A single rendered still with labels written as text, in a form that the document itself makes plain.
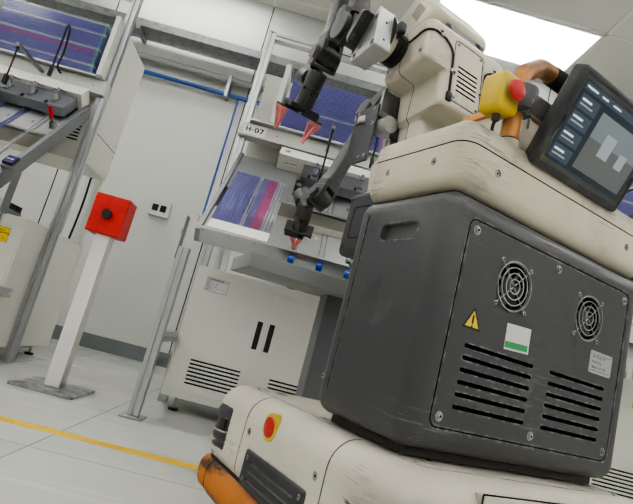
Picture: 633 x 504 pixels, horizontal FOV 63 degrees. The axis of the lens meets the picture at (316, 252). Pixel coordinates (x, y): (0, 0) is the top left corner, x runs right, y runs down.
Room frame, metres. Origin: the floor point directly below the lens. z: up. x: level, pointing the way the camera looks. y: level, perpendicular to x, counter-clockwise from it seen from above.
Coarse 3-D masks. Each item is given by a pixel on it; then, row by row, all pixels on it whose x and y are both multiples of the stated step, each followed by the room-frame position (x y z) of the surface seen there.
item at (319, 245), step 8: (208, 216) 2.02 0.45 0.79; (280, 224) 2.09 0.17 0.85; (272, 232) 2.04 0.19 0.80; (280, 232) 2.05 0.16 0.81; (272, 240) 2.00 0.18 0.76; (280, 240) 2.01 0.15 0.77; (288, 240) 2.02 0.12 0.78; (304, 240) 2.05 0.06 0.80; (312, 240) 2.06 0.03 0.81; (320, 240) 2.07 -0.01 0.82; (328, 240) 2.08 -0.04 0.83; (336, 240) 2.09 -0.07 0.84; (296, 248) 1.99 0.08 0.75; (304, 248) 2.01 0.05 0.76; (312, 248) 2.02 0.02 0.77; (320, 248) 2.03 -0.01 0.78; (328, 248) 2.04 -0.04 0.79; (336, 248) 2.05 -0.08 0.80; (328, 256) 2.00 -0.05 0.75; (336, 256) 2.01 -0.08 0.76
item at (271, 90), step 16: (272, 80) 2.58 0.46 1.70; (272, 96) 2.58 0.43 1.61; (288, 96) 2.59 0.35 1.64; (272, 112) 2.58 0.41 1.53; (256, 144) 2.58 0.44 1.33; (384, 144) 2.61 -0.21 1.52; (272, 160) 2.59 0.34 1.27; (288, 208) 2.59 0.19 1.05; (320, 224) 2.60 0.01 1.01; (336, 224) 2.60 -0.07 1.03; (224, 256) 2.86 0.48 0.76
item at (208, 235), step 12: (204, 228) 1.93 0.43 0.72; (204, 240) 1.97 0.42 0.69; (216, 240) 1.96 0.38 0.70; (228, 240) 1.95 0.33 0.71; (240, 240) 1.94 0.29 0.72; (252, 240) 1.94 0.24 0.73; (240, 252) 1.98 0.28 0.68; (264, 252) 1.96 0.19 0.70; (276, 252) 1.96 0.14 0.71; (288, 252) 1.95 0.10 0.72; (300, 252) 1.95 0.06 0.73; (300, 264) 1.98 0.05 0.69; (312, 264) 1.97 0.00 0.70; (324, 264) 1.96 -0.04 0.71; (336, 264) 1.95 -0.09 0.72; (336, 276) 1.99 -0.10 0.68
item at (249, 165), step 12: (240, 168) 2.35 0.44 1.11; (252, 168) 2.37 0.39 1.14; (264, 168) 2.39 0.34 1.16; (276, 168) 2.42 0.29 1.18; (276, 180) 2.34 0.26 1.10; (288, 180) 2.36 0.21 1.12; (288, 192) 2.28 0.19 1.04; (336, 204) 2.30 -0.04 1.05; (348, 204) 2.32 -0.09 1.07; (324, 216) 2.29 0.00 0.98; (336, 216) 2.23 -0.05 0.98
